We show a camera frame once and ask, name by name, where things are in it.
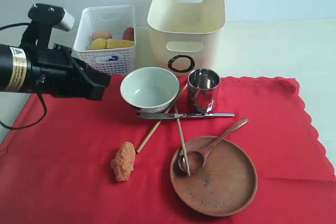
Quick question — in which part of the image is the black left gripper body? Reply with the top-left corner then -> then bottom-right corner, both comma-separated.
26,44 -> 87,98

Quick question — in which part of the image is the blue white milk carton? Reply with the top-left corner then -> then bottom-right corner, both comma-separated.
96,55 -> 119,63

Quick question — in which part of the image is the yellow lemon with sticker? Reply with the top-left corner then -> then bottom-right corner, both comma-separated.
91,38 -> 108,50

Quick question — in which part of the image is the yellow cheese wedge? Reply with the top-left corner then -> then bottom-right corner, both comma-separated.
106,39 -> 135,49

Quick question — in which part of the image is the brown egg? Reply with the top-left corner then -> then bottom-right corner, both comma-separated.
91,30 -> 113,40

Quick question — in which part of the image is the red sausage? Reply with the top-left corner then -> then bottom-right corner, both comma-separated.
123,27 -> 134,41

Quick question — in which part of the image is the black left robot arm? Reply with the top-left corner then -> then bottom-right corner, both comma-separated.
1,44 -> 111,100

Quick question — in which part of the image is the pale green ceramic bowl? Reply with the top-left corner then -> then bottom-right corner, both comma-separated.
120,67 -> 180,113

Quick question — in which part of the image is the white perforated plastic basket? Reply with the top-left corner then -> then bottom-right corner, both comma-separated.
74,5 -> 137,75

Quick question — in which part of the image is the silver table knife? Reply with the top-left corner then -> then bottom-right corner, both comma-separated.
137,112 -> 235,120

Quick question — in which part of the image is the red scalloped tablecloth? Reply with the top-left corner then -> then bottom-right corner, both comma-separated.
1,75 -> 335,223

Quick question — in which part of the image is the left wooden chopstick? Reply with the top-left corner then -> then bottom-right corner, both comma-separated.
135,83 -> 187,153

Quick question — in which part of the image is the wooden chopstick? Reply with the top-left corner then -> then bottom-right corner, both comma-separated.
176,118 -> 191,176
135,83 -> 187,153

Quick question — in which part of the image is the breaded fried chicken piece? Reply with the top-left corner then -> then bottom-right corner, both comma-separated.
110,142 -> 135,182

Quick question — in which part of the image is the right wooden chopstick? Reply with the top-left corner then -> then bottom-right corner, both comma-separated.
176,118 -> 191,176

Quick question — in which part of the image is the cream plastic bin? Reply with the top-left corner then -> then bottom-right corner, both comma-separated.
147,0 -> 226,77

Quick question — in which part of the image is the stainless steel cup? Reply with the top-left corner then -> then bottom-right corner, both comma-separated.
187,68 -> 220,113

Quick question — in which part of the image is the wooden spoon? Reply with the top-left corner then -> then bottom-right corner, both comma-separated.
178,117 -> 249,175

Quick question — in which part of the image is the round wooden plate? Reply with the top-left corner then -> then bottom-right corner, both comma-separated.
170,139 -> 258,217

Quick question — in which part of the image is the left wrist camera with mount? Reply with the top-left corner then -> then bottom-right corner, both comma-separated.
19,3 -> 75,49

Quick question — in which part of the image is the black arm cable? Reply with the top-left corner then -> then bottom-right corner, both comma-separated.
0,22 -> 48,130

